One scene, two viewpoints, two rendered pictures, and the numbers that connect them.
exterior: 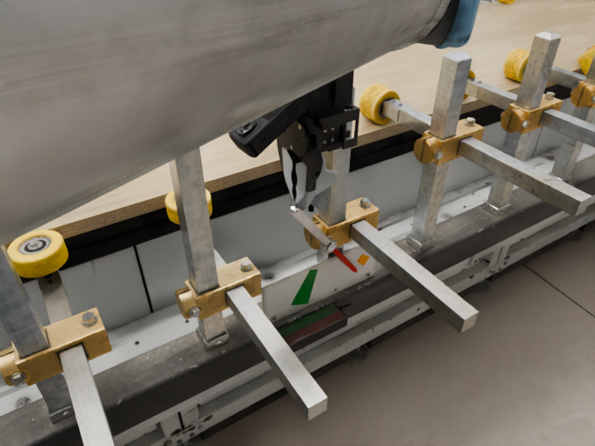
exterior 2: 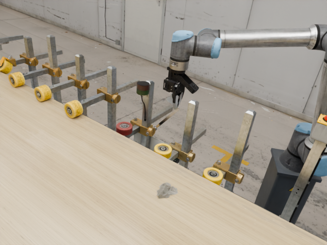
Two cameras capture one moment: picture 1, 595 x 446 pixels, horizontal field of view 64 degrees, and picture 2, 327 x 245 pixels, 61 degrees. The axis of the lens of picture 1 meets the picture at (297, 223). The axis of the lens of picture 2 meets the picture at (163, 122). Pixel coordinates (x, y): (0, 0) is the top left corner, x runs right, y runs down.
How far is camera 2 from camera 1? 1.61 m
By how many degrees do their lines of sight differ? 89
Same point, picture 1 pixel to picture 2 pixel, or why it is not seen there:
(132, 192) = (167, 165)
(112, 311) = not seen: hidden behind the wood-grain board
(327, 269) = (151, 139)
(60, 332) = (226, 166)
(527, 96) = (83, 76)
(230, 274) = (178, 146)
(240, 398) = not seen: outside the picture
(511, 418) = not seen: hidden behind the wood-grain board
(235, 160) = (127, 145)
